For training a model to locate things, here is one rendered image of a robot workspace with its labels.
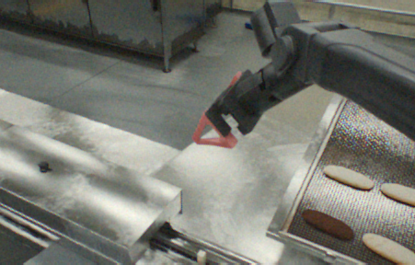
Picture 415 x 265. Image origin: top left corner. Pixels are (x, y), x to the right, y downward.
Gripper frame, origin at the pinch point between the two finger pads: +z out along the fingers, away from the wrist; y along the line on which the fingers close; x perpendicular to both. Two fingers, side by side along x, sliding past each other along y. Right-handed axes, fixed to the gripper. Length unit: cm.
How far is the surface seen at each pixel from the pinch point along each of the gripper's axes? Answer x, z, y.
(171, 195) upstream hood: 8.3, 20.0, 1.2
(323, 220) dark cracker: 29.6, 0.3, -6.5
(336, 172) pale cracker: 28.3, -0.4, -19.4
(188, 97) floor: 16, 158, -173
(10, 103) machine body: -35, 82, -22
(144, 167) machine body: 4.3, 40.2, -13.5
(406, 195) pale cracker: 37.8, -10.3, -18.3
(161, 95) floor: 2, 172, -168
